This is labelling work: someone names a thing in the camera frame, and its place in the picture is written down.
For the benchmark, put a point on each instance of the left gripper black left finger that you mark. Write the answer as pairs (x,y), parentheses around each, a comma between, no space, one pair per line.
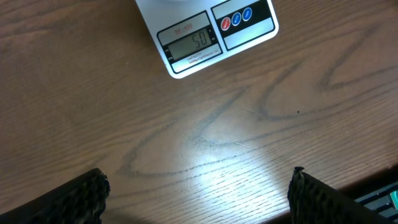
(81,200)

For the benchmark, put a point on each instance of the white digital kitchen scale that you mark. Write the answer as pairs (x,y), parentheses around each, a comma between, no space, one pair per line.
(194,34)

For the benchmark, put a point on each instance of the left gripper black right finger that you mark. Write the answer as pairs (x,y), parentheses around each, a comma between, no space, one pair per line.
(313,202)

